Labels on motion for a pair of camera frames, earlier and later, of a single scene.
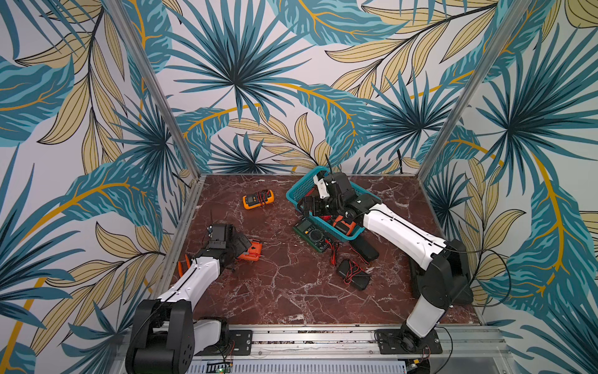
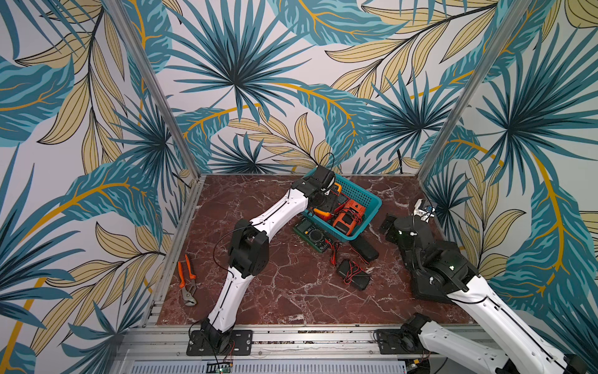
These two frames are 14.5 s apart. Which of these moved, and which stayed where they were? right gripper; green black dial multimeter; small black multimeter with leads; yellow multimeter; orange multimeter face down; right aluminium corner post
Moved: right gripper; yellow multimeter
Stayed: orange multimeter face down; right aluminium corner post; small black multimeter with leads; green black dial multimeter
